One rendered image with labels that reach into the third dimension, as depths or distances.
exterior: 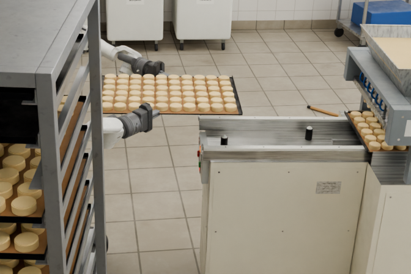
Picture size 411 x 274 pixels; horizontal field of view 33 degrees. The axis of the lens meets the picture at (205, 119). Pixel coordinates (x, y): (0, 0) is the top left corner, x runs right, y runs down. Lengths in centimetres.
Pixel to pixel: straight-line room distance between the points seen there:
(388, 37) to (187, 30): 342
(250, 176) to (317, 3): 459
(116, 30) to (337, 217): 373
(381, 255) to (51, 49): 211
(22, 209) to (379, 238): 196
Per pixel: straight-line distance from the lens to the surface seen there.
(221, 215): 312
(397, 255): 319
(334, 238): 329
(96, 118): 197
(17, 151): 166
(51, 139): 132
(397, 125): 284
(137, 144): 489
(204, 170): 305
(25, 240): 152
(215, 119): 321
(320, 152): 304
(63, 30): 148
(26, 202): 147
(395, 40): 332
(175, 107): 284
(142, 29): 646
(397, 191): 300
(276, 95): 576
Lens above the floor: 229
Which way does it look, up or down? 26 degrees down
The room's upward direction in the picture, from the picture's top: 3 degrees clockwise
